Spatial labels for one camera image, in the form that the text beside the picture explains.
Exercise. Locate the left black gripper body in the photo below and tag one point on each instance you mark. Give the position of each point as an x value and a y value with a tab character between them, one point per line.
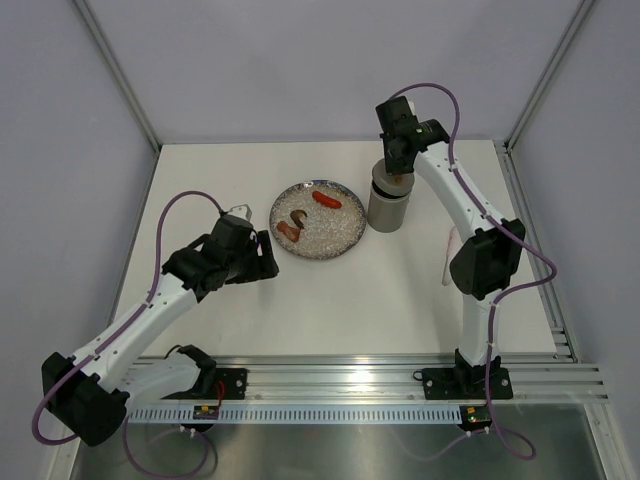
247	266

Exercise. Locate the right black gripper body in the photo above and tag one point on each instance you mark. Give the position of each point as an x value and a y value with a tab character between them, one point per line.
392	164

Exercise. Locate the grey round lid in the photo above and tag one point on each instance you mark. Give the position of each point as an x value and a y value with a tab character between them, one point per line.
391	186

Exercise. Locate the grey cylindrical container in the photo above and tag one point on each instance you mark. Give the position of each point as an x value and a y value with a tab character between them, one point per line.
386	214

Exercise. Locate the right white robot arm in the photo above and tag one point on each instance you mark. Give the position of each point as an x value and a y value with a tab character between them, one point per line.
481	270

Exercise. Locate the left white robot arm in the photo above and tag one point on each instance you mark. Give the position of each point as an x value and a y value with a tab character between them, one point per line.
92	391

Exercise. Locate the brown meat piece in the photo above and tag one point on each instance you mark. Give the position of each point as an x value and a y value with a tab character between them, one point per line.
292	233

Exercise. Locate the brown mushroom piece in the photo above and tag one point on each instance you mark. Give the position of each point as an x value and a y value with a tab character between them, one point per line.
298	217

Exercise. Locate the plate with rice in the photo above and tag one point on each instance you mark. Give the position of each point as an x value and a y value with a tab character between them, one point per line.
328	233

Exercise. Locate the red sausage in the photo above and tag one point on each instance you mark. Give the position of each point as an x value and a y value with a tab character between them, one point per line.
326	200

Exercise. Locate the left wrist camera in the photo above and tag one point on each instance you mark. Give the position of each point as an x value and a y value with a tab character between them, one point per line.
242	211

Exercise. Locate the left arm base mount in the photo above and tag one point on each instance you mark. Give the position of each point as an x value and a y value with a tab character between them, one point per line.
220	382

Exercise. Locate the white slotted cable duct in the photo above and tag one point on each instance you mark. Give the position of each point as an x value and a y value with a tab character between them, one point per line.
299	414

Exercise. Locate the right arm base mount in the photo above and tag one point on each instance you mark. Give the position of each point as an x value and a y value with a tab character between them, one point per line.
450	384

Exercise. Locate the aluminium mounting rail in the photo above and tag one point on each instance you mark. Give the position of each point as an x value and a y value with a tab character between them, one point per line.
370	379

